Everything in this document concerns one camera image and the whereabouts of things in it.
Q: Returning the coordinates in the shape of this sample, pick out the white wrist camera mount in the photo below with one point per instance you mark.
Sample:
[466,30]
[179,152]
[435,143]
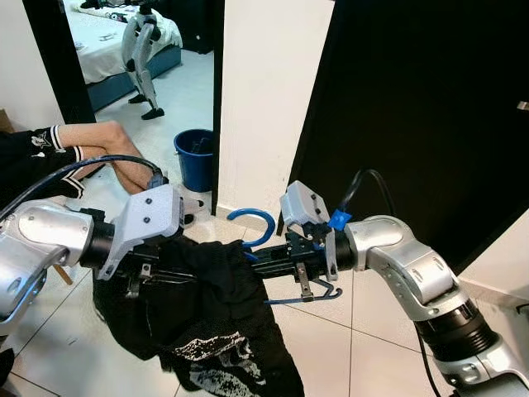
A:
[304,203]
[149,215]

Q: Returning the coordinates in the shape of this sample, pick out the bed with white sheet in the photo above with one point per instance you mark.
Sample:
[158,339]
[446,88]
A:
[99,45]

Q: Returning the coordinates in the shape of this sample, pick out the blue plastic hanger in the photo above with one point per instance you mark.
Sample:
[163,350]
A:
[269,223]

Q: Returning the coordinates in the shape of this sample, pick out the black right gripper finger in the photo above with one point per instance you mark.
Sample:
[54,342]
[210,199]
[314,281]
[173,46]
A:
[269,256]
[273,267]

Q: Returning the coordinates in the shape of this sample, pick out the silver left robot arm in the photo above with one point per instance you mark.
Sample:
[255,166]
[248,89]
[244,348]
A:
[41,236]

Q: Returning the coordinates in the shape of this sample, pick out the black door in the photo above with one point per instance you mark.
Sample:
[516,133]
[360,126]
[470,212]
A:
[413,99]

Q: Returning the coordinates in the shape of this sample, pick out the black door frame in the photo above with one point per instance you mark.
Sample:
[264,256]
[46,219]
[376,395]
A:
[58,58]

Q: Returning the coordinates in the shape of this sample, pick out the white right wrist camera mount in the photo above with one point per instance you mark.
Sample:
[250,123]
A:
[304,203]

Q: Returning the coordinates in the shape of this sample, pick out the person in black clothes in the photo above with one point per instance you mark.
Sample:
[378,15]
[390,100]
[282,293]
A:
[91,136]

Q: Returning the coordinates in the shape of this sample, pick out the standing humanoid robot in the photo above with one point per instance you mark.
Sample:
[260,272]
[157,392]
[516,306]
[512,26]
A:
[140,41]

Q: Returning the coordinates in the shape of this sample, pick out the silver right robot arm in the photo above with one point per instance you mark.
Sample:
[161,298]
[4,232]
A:
[413,273]

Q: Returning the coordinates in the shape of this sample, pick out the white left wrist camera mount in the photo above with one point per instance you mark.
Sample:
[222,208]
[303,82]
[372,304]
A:
[149,215]

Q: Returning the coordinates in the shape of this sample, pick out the blue plastic bucket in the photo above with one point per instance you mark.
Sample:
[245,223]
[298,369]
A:
[194,161]

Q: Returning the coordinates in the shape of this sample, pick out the black garment with white print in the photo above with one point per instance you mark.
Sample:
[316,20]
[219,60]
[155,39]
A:
[207,314]

